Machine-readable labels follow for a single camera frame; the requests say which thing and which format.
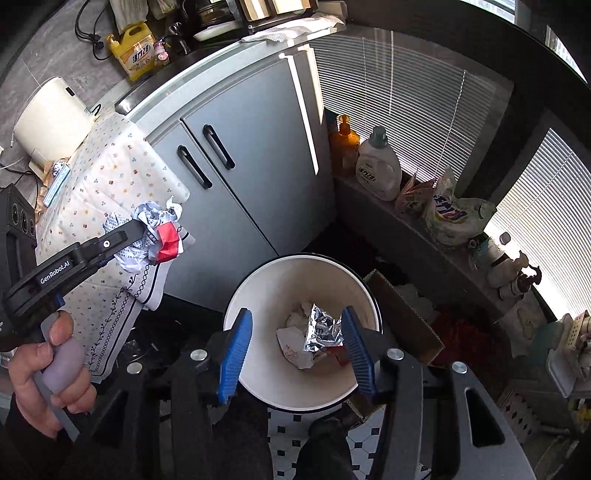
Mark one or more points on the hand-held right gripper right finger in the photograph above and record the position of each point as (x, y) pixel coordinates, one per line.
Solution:
(358, 355)

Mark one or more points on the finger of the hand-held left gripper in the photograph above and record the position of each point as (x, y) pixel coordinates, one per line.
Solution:
(115, 239)

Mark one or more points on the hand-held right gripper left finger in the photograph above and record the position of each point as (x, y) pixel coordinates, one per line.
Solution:
(235, 355)

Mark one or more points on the silver foil snack packet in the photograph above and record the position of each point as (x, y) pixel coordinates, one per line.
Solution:
(321, 332)

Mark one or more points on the white blue wrapper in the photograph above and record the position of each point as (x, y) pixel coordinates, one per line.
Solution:
(154, 213)

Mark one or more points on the small red wrapper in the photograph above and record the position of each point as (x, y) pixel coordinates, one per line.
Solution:
(168, 240)

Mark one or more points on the white paper wrapper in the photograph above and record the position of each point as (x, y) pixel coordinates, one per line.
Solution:
(291, 346)

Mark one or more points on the white round waste bin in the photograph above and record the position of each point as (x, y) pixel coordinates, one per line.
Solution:
(277, 286)

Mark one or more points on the person's left forearm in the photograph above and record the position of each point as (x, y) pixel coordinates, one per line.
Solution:
(18, 461)

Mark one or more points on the person's left hand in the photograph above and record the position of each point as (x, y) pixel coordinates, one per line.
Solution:
(27, 392)

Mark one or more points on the floral white tablecloth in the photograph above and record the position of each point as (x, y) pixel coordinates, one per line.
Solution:
(106, 184)

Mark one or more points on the brown cardboard box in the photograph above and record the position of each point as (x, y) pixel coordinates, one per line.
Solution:
(406, 318)

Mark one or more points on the flat blue white packet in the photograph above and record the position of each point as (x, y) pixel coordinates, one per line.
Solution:
(57, 187)

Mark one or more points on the brown gold crumpled wrapper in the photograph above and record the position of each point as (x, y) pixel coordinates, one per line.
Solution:
(42, 198)

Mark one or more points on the person's black shoe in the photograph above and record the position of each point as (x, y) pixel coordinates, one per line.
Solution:
(323, 452)

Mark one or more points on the red cloth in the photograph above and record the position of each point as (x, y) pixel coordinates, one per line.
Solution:
(466, 332)

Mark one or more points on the cream air fryer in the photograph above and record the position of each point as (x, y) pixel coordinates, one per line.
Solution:
(51, 120)

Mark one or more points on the red white snack bag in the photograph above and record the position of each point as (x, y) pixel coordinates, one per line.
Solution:
(413, 196)

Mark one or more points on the printed white plastic bag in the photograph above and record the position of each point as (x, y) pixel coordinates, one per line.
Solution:
(452, 212)

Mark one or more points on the white pump bottle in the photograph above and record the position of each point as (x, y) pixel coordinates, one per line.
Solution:
(503, 263)

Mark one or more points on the grey base cabinet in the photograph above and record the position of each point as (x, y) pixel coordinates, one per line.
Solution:
(258, 138)

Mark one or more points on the yellow dish detergent bottle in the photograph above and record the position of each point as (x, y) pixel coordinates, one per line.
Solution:
(136, 57)

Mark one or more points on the white laundry detergent bottle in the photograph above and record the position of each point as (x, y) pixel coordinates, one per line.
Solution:
(377, 170)

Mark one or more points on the pink soap dispenser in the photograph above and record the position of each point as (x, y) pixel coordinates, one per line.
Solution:
(162, 51)

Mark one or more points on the orange pump bottle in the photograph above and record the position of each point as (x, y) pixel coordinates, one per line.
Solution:
(345, 150)

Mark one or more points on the chrome faucet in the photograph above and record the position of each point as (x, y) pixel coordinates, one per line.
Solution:
(180, 39)

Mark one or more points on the pale plastic storage box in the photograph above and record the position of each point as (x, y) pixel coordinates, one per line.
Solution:
(568, 364)

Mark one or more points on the hanging grey cloths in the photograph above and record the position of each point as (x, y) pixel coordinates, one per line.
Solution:
(134, 11)

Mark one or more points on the white plate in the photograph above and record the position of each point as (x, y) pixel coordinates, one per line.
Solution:
(217, 33)

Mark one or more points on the narrow white window blind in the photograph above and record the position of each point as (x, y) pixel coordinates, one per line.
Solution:
(545, 221)

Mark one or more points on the steel pot with glass lid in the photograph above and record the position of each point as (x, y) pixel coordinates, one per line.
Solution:
(210, 11)

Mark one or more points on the wide white window blind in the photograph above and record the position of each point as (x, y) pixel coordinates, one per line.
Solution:
(406, 106)

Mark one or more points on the white dish cloth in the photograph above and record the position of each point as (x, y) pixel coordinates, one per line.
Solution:
(286, 27)

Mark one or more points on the wooden cutting board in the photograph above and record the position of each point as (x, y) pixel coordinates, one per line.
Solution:
(277, 7)

